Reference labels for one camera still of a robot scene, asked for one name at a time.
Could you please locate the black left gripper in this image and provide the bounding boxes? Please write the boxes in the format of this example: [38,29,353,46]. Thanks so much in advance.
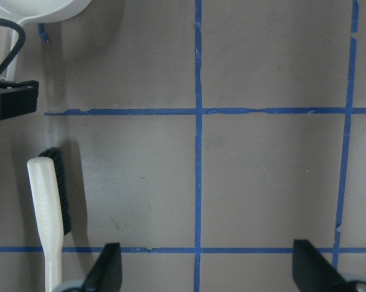
[0,80,39,120]

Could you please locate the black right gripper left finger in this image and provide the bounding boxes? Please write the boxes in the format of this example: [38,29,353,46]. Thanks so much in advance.
[81,243,122,292]

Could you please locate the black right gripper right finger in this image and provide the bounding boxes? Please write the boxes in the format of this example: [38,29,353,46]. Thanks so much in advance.
[292,240,353,292]

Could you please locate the beige plastic dustpan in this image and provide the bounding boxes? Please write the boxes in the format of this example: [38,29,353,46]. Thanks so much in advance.
[0,1,91,82]

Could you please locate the white brush black bristles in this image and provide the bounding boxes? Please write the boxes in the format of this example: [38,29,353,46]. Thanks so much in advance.
[27,147,71,291]

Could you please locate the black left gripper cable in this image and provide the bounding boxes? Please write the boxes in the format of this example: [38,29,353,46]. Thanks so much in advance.
[0,15,26,88]

